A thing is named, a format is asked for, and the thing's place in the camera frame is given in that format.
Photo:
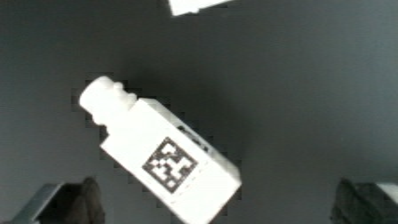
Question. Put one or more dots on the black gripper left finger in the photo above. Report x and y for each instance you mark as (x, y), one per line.
(64, 204)

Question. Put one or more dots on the white sheet with tags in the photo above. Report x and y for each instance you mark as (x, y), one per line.
(190, 6)

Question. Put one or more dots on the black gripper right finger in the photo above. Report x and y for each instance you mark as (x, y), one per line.
(364, 203)

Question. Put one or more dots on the white table leg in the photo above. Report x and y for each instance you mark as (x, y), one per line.
(162, 152)

